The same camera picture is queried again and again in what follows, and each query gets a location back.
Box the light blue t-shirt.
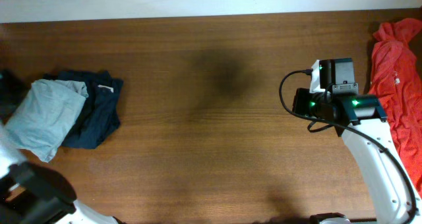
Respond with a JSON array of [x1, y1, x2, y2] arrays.
[[5, 79, 88, 163]]

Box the dark navy folded garment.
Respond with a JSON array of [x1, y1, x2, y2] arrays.
[[43, 70, 123, 150]]

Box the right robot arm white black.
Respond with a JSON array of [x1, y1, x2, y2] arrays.
[[293, 58, 421, 223]]

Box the red t-shirt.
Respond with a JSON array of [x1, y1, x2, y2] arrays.
[[369, 18, 421, 194]]

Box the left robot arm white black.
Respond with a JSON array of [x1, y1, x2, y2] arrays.
[[1, 69, 123, 223]]

